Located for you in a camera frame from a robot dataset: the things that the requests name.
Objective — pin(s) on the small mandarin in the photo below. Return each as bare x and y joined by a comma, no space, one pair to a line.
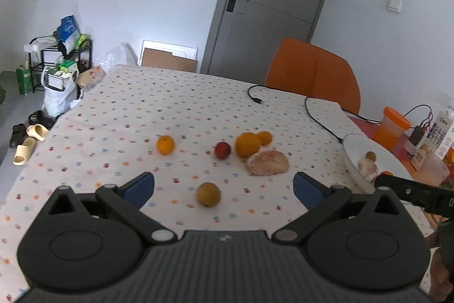
165,144
265,137

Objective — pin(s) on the peeled pomelo segment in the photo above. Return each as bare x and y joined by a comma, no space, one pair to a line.
368,169
264,163

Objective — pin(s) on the medium orange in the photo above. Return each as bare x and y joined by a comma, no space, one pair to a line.
247,144

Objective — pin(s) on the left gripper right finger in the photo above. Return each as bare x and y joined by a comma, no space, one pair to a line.
363,242

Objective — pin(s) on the cardboard sheet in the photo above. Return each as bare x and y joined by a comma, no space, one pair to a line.
166,60

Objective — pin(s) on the green carton box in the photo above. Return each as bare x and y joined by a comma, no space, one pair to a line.
23,78

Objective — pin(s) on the white framed board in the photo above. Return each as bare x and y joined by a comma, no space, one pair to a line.
181,51

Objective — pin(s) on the orange chair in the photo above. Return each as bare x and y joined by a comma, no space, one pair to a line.
301,68

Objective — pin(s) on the white ceramic bowl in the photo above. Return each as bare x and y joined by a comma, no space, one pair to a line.
356,146

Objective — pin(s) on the black metal shelf rack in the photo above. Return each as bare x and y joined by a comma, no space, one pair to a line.
44,52

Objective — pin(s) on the white milk carton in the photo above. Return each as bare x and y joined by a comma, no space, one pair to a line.
439,139

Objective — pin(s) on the black shoe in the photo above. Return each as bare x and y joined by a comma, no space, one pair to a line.
18,135

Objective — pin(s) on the dark red plum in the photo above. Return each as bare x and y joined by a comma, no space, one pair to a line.
222,150

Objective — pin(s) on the blue white bag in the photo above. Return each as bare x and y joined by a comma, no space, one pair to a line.
68,34

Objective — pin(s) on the beige slipper near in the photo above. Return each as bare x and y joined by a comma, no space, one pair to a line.
24,151

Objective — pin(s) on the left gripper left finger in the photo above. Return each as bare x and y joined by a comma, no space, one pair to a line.
85,242

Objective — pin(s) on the person's right hand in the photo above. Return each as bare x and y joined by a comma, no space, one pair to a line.
440,287

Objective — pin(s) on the brown-green round fruit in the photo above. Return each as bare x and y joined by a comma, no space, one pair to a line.
208,194
370,155

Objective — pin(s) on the peeled pomelo segment back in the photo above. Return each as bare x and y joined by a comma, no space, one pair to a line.
264,163

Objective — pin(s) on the black power adapter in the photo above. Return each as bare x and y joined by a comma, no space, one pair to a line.
416,137

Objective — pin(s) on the white plastic bag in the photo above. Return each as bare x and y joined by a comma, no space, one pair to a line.
61,89

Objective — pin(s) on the floral white tablecloth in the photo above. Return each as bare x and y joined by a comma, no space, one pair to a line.
110,137

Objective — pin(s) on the orange red table mat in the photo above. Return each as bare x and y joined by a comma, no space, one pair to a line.
399,150

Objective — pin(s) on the ribbed clear glass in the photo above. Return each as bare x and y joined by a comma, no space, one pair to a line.
433,171

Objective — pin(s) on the orange lidded cup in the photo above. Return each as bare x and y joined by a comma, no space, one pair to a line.
391,128

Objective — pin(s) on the beige slipper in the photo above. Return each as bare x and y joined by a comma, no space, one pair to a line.
38,132
24,151

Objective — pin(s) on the white light switch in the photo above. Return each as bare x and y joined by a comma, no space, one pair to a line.
394,6

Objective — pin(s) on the peeled pomelo segment front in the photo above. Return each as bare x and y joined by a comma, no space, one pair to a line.
368,169

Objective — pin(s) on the beige slipper far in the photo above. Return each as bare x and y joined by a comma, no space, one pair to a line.
38,132

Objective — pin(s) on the clear plastic bag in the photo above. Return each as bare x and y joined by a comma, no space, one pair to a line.
120,54

